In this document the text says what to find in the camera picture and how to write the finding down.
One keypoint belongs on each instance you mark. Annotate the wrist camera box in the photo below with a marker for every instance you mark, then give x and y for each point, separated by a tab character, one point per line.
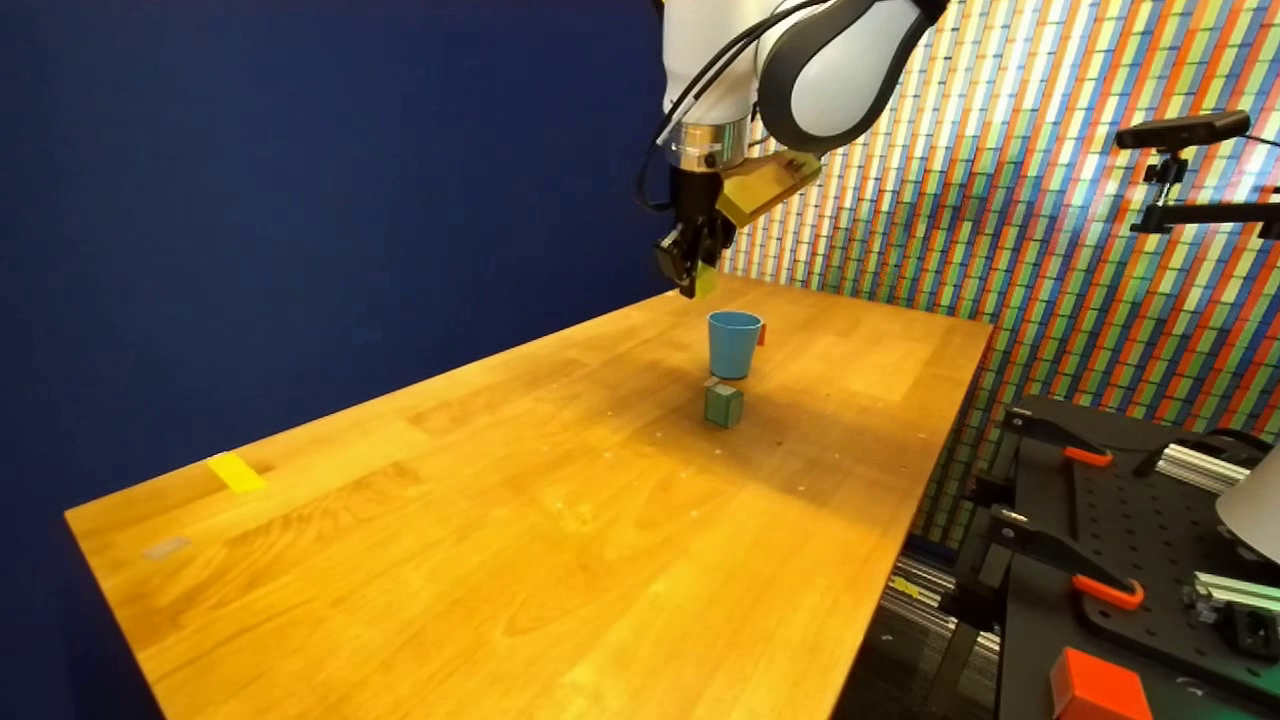
766	184

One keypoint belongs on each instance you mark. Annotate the green metal rail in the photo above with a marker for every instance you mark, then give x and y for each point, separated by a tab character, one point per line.
1243	606

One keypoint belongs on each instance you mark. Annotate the green cube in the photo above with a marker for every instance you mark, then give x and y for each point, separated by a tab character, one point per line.
724	407

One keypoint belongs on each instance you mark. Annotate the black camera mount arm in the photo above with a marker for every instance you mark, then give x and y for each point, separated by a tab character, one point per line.
1206	215

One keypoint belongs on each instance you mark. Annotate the black exterior camera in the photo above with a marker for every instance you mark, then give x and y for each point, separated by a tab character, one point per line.
1183	129

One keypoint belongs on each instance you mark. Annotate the silver aluminium extrusion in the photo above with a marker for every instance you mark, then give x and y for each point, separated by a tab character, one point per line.
1200	470

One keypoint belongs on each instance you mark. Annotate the yellow tape strip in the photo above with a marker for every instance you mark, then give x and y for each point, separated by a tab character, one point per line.
238	475

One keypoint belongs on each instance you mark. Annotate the black perforated mounting board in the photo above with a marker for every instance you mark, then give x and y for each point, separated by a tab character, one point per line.
1146	524

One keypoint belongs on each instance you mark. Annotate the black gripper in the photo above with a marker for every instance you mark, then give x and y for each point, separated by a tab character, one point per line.
699	195

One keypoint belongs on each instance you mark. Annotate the red block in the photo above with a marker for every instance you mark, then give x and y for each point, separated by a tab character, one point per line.
1096	689

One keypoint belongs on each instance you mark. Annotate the blue plastic cup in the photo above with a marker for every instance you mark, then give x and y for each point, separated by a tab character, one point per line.
735	350

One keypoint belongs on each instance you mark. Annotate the dark blue backdrop panel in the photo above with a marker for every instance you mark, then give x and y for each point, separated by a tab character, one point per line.
293	202

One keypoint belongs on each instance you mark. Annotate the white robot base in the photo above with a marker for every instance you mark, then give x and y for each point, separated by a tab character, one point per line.
1258	515

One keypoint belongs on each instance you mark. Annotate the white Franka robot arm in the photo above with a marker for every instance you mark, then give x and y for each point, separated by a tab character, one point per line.
840	66

